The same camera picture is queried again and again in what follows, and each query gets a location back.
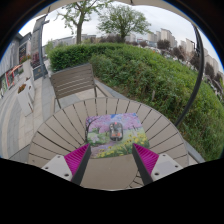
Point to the transparent grey computer mouse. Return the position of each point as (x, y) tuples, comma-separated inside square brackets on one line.
[(116, 131)]

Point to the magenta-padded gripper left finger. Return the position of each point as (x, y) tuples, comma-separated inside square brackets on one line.
[(76, 159)]

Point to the dense round-crowned green tree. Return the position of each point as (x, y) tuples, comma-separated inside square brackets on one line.
[(123, 20)]

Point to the green trimmed hedge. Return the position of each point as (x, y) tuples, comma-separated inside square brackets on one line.
[(143, 73)]

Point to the beige parasol canopy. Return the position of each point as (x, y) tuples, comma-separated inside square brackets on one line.
[(156, 4)]

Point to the grey slatted outdoor chair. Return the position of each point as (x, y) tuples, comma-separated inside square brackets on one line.
[(73, 80)]

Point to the tall dark sign pillar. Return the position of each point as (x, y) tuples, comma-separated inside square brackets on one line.
[(35, 43)]

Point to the curved dark parasol pole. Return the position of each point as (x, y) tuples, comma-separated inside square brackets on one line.
[(200, 66)]

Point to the flower landscape print mouse pad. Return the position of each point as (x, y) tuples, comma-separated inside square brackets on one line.
[(100, 133)]

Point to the low white flower planter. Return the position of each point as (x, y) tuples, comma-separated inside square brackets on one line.
[(25, 101)]

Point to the distant apartment buildings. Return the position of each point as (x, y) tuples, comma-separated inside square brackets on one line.
[(165, 35)]

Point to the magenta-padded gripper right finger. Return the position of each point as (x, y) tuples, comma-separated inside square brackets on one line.
[(146, 159)]

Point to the tall white flower planter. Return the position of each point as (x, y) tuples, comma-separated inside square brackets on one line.
[(27, 69)]

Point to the grey storefront building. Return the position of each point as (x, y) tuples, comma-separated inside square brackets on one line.
[(11, 53)]

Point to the thin-crowned tree with bare trunk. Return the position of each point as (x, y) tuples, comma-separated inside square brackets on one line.
[(79, 33)]

